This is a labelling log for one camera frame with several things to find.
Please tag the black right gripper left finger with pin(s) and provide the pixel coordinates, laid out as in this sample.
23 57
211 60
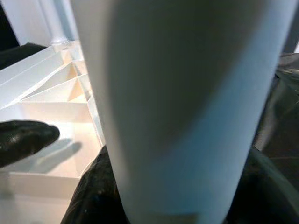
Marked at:
98 196

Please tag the white plastic table top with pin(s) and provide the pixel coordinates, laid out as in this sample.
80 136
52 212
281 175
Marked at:
46 105

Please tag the black plastic table cover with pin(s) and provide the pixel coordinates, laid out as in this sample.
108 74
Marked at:
280 105

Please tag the white tapered table leg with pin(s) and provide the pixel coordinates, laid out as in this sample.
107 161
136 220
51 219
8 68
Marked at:
175 105
60 21

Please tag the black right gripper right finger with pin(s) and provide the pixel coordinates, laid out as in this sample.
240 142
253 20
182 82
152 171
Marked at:
264 193

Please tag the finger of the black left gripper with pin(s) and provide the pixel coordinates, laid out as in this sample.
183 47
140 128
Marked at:
23 140

